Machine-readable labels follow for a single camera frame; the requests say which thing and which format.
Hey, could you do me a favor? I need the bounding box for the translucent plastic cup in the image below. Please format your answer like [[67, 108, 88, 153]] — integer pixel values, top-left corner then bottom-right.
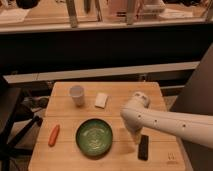
[[70, 85, 85, 107]]

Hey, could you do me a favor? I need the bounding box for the green ceramic bowl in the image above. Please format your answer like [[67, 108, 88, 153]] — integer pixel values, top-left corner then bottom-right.
[[75, 118, 113, 157]]

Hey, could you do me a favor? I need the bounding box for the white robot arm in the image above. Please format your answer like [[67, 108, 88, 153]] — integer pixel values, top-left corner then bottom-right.
[[120, 91, 213, 148]]

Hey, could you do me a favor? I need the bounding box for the black chair base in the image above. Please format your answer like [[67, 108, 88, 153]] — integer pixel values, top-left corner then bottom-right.
[[0, 75, 43, 171]]

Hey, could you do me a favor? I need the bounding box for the black remote control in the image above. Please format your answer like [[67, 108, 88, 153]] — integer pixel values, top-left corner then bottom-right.
[[138, 135, 149, 161]]

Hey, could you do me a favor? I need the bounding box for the white sponge block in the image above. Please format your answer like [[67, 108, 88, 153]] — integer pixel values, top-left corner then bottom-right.
[[95, 93, 108, 108]]

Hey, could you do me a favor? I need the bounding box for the orange carrot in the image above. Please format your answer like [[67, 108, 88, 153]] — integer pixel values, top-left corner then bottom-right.
[[48, 125, 60, 147]]

